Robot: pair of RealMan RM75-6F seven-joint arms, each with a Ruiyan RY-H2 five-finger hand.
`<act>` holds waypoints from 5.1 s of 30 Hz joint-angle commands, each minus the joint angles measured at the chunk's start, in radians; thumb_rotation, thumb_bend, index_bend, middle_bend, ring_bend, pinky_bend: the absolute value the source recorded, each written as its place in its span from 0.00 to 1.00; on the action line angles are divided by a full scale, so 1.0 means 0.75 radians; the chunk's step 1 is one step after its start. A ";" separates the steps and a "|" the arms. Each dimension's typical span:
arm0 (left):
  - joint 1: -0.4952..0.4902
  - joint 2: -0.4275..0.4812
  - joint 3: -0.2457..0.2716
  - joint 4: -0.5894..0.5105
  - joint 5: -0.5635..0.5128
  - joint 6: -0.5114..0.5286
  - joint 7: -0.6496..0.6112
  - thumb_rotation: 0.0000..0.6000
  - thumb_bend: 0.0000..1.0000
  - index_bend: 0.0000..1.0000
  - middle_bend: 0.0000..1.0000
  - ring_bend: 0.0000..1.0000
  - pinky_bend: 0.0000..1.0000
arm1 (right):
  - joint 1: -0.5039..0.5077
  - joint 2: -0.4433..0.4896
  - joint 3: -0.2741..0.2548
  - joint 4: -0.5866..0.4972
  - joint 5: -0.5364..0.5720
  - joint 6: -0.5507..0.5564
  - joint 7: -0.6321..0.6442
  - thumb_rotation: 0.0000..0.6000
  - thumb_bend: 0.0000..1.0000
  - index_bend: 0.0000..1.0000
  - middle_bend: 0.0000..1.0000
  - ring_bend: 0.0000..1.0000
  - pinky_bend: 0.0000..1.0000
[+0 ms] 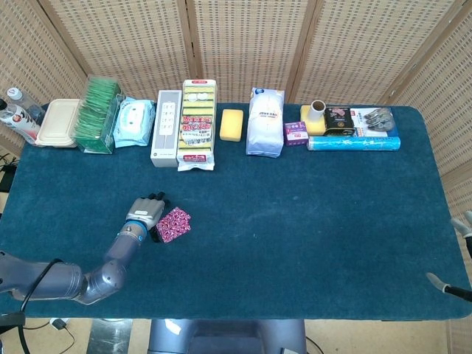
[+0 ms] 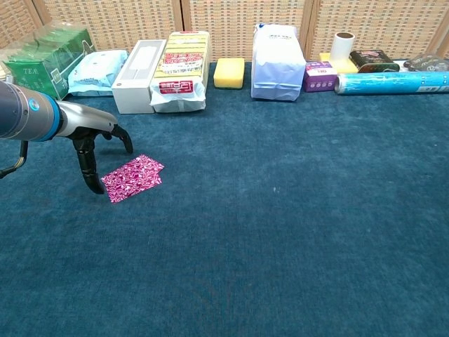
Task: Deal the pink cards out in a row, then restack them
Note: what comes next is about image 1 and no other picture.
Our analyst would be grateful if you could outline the right robot hand grey fingertips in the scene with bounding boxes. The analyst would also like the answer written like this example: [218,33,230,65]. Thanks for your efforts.
[426,210,472,302]

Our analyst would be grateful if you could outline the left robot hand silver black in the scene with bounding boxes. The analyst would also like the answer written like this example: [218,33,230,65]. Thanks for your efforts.
[125,191,171,244]

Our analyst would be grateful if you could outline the pink white patterned rectangular block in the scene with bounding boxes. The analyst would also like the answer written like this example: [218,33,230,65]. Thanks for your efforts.
[156,206,192,245]

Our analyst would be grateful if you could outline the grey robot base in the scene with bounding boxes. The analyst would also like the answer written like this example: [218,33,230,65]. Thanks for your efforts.
[147,319,308,354]

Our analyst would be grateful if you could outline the white power strip box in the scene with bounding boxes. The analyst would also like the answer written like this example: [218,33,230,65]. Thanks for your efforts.
[150,89,184,169]

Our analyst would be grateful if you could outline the light blue wet wipes pack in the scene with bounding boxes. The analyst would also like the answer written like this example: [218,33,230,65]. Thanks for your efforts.
[113,96,156,149]

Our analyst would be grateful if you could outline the yellow sponge multipack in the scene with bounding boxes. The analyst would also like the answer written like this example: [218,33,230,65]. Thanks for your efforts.
[176,79,218,173]

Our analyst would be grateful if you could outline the green tea bag box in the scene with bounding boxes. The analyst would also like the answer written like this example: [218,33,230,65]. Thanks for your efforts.
[73,74,125,155]

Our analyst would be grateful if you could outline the beige lidded lunch box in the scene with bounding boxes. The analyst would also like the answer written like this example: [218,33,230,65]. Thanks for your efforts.
[35,98,82,149]

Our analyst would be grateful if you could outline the plain yellow sponge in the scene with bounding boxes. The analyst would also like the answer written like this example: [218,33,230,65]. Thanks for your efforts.
[219,108,245,142]

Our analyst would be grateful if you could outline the shiny metal floor plate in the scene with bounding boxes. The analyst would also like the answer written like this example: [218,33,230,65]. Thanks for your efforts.
[89,319,133,354]

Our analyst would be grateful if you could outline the white paper bag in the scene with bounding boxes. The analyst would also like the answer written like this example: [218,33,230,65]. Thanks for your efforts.
[246,87,287,159]

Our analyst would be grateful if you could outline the white bottle red print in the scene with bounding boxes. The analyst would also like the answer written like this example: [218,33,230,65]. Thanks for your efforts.
[0,98,41,145]

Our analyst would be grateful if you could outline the blue felt table cover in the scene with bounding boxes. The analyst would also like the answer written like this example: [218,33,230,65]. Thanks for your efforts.
[0,103,472,321]

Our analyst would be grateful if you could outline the clear bottle white cap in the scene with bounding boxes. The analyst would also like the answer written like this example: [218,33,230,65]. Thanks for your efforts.
[7,87,47,125]

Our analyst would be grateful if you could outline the blue cling film roll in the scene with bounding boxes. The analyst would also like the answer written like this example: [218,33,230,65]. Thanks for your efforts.
[306,135,402,152]

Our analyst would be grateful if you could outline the small purple box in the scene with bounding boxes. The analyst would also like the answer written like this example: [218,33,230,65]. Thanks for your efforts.
[283,120,310,148]

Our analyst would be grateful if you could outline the black tin can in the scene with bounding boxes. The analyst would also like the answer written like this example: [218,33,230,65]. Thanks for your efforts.
[323,106,357,137]

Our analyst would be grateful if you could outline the woven wooden folding screen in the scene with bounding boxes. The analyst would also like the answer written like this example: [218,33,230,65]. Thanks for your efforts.
[0,0,472,354]

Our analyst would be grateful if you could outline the yellow sponge under roll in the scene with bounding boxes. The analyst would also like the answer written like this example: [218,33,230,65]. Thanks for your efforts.
[299,105,327,136]

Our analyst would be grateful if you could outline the white paper roll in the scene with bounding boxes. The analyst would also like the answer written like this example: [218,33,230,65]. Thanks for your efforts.
[308,100,326,123]

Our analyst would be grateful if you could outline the white power adapter with cable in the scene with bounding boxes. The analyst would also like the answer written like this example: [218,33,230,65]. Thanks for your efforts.
[49,319,77,346]

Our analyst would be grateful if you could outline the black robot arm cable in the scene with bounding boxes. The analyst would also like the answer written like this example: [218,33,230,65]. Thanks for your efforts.
[16,257,64,354]

